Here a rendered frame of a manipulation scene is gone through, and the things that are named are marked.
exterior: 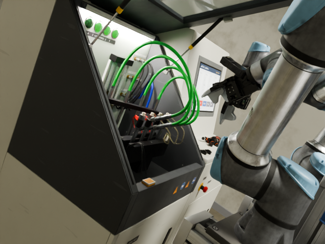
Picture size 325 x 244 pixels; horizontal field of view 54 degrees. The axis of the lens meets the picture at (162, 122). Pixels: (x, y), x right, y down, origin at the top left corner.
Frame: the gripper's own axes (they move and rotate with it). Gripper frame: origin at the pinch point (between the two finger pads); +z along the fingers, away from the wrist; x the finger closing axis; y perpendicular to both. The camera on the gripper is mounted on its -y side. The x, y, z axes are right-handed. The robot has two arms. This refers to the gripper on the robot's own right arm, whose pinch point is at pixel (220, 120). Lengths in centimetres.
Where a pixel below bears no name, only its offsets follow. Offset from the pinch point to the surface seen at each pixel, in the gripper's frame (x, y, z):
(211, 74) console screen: 62, -34, -15
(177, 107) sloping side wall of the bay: 18.9, -28.7, 6.3
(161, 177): -23.0, -5.3, 26.9
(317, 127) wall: 206, 34, -8
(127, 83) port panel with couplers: 10, -57, 6
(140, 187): -39.6, -4.6, 26.9
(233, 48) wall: 224, -81, -49
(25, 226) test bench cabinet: -47, -39, 64
